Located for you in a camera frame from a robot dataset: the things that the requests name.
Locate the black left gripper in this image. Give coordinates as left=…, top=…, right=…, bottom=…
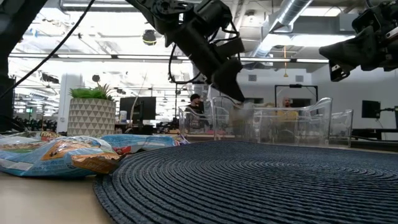
left=167, top=22, right=246, bottom=103

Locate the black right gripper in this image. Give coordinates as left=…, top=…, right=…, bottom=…
left=318, top=1, right=398, bottom=83

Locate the purple and yellow granola bar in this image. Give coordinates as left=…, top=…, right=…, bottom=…
left=172, top=134, right=190, bottom=146

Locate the blue and red granola bar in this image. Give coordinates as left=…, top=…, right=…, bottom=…
left=101, top=133, right=182, bottom=156

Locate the silver and orange granola bar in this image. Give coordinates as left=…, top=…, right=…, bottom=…
left=0, top=130, right=66, bottom=147

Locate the blue and orange granola bar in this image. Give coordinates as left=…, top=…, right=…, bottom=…
left=0, top=136, right=121, bottom=179

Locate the person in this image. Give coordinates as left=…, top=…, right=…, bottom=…
left=184, top=93, right=205, bottom=131
left=276, top=96, right=300, bottom=144

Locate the long ceiling light strip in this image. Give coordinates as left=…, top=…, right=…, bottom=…
left=239, top=57, right=330, bottom=63
left=8, top=53, right=187, bottom=60

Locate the yellow hanging pendant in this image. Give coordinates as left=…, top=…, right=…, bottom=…
left=282, top=45, right=289, bottom=78

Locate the dark bench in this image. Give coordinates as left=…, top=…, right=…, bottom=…
left=351, top=127, right=398, bottom=141

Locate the large clear plastic bin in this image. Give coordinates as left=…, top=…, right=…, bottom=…
left=211, top=95, right=333, bottom=147

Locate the black computer monitor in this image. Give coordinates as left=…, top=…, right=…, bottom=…
left=119, top=96, right=157, bottom=131

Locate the black ceiling dome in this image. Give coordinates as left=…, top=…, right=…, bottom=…
left=142, top=29, right=157, bottom=47

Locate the round blue woven placemat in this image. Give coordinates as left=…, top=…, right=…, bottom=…
left=92, top=141, right=398, bottom=224

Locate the green succulent plant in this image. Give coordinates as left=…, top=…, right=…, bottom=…
left=68, top=82, right=115, bottom=101

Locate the white triangle pattern planter pot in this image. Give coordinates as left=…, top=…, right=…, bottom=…
left=67, top=97, right=117, bottom=138

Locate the white pillar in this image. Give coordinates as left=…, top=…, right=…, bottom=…
left=57, top=73, right=85, bottom=133

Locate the tall black box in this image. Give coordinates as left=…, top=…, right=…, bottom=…
left=0, top=76, right=16, bottom=132

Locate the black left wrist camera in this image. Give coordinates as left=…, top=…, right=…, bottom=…
left=223, top=36, right=246, bottom=59

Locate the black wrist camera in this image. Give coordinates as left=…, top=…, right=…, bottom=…
left=351, top=7, right=382, bottom=34
left=223, top=36, right=246, bottom=59

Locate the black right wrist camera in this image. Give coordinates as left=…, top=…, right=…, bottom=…
left=351, top=7, right=382, bottom=34

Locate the small black wall monitor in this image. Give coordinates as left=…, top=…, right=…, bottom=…
left=361, top=100, right=398, bottom=119

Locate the looped black gripper cable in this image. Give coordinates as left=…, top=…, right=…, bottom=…
left=167, top=43, right=203, bottom=85

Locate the silver ceiling air duct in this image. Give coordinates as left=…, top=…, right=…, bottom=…
left=248, top=0, right=314, bottom=60

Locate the long black arm cable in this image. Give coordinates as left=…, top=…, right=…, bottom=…
left=0, top=0, right=96, bottom=99

